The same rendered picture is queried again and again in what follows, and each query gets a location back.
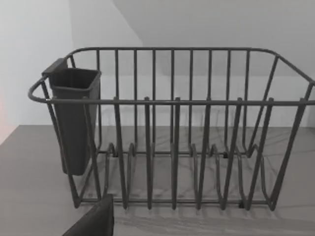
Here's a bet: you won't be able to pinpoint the dark grey cutlery holder cup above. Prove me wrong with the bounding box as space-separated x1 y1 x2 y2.
41 58 102 176

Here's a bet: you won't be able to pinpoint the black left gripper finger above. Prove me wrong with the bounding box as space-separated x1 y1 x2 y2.
61 193 115 236

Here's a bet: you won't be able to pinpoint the dark grey wire dish rack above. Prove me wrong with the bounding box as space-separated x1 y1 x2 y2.
28 46 315 211

